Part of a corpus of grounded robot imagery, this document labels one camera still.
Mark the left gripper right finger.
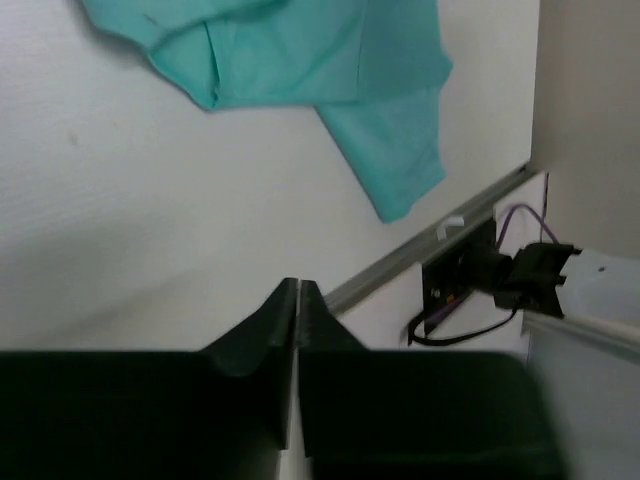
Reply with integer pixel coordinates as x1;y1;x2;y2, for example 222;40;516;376
298;281;569;479

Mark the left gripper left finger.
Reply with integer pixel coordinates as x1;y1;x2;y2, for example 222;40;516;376
1;278;298;479

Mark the teal t shirt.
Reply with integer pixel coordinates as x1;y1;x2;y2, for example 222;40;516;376
84;1;453;223

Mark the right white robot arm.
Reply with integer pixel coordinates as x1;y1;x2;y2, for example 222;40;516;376
459;242;639;355

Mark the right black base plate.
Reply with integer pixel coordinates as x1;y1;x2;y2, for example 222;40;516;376
406;219;497;346

